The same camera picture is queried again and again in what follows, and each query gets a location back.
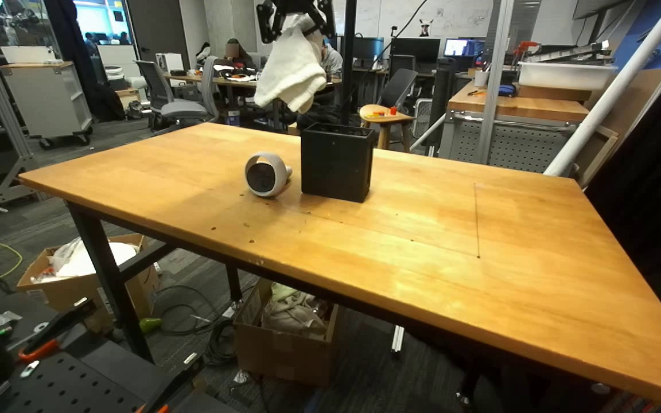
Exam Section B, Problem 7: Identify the cardboard box with plastic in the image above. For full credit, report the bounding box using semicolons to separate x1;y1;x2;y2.
14;232;163;338

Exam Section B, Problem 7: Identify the open cardboard box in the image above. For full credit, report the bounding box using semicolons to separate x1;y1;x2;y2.
233;277;343;389

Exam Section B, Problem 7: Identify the round wooden side table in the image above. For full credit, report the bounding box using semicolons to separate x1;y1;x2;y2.
355;102;415;151

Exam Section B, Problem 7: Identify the white plastic bin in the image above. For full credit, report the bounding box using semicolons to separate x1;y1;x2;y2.
517;58;618;95

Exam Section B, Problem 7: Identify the white towel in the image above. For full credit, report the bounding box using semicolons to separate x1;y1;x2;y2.
253;11;330;116

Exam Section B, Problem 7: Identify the computer monitor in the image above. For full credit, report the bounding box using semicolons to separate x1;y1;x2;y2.
441;35;491;62

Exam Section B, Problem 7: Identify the dark grey office chair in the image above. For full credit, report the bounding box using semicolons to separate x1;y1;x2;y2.
379;66;423;110

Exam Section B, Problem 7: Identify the grey metal pole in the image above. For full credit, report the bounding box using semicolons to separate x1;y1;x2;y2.
472;0;519;167

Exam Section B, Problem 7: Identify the white pole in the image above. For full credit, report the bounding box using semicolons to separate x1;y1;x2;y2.
542;0;661;179

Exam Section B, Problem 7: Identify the black jacket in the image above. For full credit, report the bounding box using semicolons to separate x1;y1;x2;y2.
225;95;362;133

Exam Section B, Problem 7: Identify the blue panel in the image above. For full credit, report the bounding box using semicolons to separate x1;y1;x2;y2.
613;0;661;75

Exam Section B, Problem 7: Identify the orange handled tool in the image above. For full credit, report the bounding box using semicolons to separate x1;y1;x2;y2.
15;335;66;368

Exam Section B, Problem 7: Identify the wooden workbench with drawers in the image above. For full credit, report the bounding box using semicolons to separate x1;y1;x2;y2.
437;79;625;187

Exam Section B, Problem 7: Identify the black stand pole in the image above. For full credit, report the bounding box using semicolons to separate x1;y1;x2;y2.
339;0;357;132

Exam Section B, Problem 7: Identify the black perforated basket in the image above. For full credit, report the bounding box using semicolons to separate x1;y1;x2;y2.
298;124;376;205

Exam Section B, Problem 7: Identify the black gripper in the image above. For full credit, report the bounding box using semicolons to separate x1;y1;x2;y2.
256;0;333;46

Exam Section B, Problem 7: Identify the white rolling cabinet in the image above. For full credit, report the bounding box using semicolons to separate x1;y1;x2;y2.
0;58;96;149

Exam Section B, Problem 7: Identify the seated person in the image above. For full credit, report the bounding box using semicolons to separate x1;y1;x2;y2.
216;36;260;75

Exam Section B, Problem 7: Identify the white tape roll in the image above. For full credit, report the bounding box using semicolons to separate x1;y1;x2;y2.
243;149;297;199

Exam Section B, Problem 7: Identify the white plastic bag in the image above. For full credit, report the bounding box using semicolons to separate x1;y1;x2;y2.
44;237;147;282

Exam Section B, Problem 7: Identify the black perforated panel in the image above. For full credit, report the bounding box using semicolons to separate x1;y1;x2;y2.
0;334;204;413

